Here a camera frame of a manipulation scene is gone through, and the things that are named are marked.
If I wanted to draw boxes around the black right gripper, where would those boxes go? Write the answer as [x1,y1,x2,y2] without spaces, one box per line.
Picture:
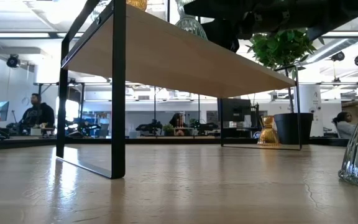
[183,0,316,40]

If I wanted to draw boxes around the amber ribbed glass candle holder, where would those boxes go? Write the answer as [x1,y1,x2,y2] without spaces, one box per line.
[256,115,282,147]
[126,0,149,11]

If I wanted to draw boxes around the wooden shelf riser black legs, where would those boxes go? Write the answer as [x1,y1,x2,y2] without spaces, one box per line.
[56,0,303,180]

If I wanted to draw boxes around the green leafy plant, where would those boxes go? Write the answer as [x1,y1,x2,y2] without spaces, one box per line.
[246,27,326,114]

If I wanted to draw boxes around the black computer monitor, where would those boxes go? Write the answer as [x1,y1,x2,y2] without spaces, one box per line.
[218,98,256,129]

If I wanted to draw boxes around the person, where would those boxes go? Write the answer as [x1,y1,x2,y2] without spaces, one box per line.
[20,93,55,128]
[169,112,186,130]
[332,111,357,139]

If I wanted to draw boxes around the white round column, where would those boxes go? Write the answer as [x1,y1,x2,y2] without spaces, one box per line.
[295,84,324,138]

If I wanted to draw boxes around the small background potted plant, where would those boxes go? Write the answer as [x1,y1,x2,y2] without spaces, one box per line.
[162,123,175,137]

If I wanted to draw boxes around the black plant pot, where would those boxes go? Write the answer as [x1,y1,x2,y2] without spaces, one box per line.
[273,112,314,146]

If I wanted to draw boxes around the black ceiling cable reel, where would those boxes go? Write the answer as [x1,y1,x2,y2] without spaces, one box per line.
[6,54,21,68]
[330,51,346,62]

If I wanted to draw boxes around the black metal table frame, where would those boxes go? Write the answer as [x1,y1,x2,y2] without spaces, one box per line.
[0,136,351,152]

